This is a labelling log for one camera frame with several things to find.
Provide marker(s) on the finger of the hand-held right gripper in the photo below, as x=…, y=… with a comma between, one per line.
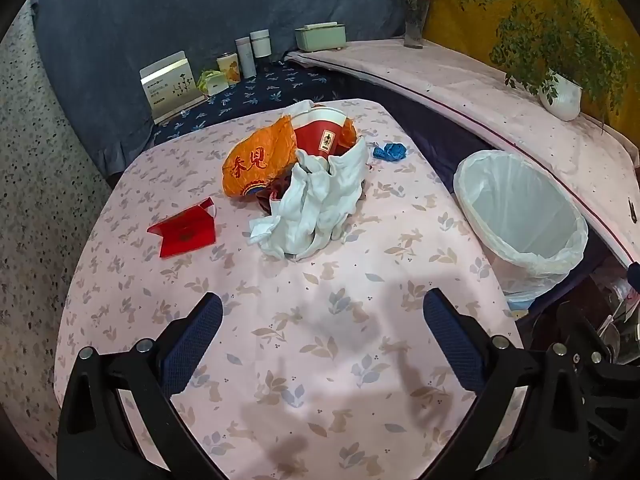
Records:
x=607, y=400

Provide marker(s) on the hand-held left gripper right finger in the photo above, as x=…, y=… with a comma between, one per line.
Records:
x=450, y=340

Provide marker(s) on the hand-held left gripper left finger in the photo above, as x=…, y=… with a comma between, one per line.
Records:
x=192, y=340

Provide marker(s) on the red paper envelope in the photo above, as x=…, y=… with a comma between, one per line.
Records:
x=185, y=230

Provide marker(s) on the white lined trash bin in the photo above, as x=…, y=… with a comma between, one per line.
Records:
x=515, y=210

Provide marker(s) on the pink leaf-print tablecloth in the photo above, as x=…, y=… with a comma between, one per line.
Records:
x=300, y=335

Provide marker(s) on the white crumpled tissue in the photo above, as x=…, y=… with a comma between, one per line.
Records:
x=320, y=200

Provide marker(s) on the orange plastic bag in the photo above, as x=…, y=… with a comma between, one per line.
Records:
x=255, y=160

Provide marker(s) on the blue crumpled wrapper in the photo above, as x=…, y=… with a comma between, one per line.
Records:
x=392, y=151

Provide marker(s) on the plain navy cloth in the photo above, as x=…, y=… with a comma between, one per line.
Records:
x=430, y=125

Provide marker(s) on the red paper cup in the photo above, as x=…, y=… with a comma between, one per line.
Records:
x=320, y=135

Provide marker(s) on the white display box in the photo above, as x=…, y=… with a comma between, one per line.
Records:
x=170, y=85

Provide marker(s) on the light green packet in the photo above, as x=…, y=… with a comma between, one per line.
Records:
x=212, y=82

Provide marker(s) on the pink dotted shelf cloth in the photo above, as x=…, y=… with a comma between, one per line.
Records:
x=450, y=80

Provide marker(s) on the dark blue floral cloth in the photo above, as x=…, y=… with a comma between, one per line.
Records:
x=280, y=85

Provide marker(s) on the green plant in white pot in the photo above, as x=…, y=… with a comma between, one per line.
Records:
x=562, y=95

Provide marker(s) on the yellow printed tin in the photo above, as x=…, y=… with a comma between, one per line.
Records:
x=229, y=70

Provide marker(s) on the slim white canister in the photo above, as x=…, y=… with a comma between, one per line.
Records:
x=245, y=60

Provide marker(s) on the wide white canister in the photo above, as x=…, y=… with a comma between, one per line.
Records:
x=261, y=45

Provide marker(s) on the glass vase with pink flowers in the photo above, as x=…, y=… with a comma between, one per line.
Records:
x=415, y=30

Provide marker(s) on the yellow backdrop cloth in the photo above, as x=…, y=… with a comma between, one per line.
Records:
x=450, y=15

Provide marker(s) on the pale green tissue box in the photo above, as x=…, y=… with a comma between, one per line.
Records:
x=320, y=37

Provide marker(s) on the blue-grey backdrop cloth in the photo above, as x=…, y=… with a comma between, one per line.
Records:
x=150, y=10

